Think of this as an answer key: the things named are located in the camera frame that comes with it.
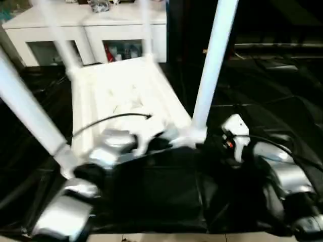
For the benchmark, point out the white plastic table top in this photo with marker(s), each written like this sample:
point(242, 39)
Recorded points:
point(121, 83)

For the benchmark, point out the white plastic table leg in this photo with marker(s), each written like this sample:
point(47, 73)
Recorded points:
point(214, 63)
point(146, 30)
point(25, 100)
point(60, 43)

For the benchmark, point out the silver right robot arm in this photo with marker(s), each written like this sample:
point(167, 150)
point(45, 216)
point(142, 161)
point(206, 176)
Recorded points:
point(290, 171)

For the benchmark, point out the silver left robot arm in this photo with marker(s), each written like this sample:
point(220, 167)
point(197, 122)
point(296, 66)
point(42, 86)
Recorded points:
point(111, 143)

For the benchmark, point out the black plastic mat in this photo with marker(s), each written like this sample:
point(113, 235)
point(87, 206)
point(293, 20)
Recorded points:
point(164, 196)

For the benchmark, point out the red bottle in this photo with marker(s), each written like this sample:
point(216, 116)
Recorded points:
point(109, 54)

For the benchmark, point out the dark patterned jar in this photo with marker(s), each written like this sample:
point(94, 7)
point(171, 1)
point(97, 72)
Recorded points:
point(101, 5)

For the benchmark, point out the white cabinet with glass doors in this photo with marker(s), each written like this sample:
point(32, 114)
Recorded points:
point(50, 27)

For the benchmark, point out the grey curtain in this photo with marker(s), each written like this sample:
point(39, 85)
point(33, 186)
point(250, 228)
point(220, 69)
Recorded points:
point(12, 50)

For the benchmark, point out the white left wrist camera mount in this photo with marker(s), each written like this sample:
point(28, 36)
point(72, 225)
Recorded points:
point(141, 145)

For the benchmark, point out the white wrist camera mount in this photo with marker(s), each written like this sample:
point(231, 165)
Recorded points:
point(141, 145)
point(237, 126)

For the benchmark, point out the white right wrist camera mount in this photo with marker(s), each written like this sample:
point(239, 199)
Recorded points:
point(237, 126)

